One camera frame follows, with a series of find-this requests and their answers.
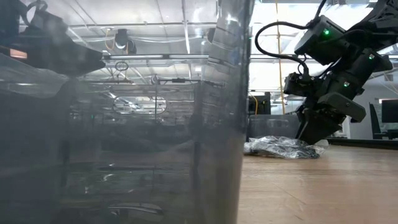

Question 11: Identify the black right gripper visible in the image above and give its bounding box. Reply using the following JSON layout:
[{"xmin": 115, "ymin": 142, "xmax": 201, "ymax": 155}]
[{"xmin": 295, "ymin": 67, "xmax": 368, "ymax": 146}]

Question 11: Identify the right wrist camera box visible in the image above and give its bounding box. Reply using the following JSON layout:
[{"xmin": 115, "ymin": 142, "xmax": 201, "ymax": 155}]
[{"xmin": 283, "ymin": 72, "xmax": 316, "ymax": 98}]

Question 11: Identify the yellow hanging cable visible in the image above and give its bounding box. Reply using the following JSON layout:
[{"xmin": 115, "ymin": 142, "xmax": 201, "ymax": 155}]
[{"xmin": 274, "ymin": 0, "xmax": 286, "ymax": 115}]

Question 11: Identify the black computer monitor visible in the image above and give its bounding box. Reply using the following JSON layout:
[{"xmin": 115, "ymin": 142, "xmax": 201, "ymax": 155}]
[{"xmin": 381, "ymin": 99, "xmax": 398, "ymax": 124}]

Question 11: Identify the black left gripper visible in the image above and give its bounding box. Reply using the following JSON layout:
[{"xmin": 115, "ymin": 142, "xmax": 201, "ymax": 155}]
[{"xmin": 17, "ymin": 12, "xmax": 107, "ymax": 77}]

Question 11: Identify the black right camera cable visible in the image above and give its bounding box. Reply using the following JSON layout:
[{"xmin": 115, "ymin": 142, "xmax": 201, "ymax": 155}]
[{"xmin": 254, "ymin": 21, "xmax": 312, "ymax": 76}]

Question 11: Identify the black metal table frame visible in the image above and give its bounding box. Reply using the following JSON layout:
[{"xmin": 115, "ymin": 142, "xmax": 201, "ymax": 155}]
[{"xmin": 325, "ymin": 137, "xmax": 398, "ymax": 147}]

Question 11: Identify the clear plastic bag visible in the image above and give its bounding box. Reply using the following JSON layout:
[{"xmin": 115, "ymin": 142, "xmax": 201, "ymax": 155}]
[{"xmin": 243, "ymin": 134, "xmax": 330, "ymax": 161}]

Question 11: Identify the smoky translucent plastic bin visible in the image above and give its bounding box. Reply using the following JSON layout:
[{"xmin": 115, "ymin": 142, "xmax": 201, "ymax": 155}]
[{"xmin": 0, "ymin": 0, "xmax": 253, "ymax": 224}]

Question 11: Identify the gray plastic storage bin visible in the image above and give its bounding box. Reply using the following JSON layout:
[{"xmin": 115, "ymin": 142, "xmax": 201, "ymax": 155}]
[{"xmin": 248, "ymin": 114, "xmax": 301, "ymax": 139}]

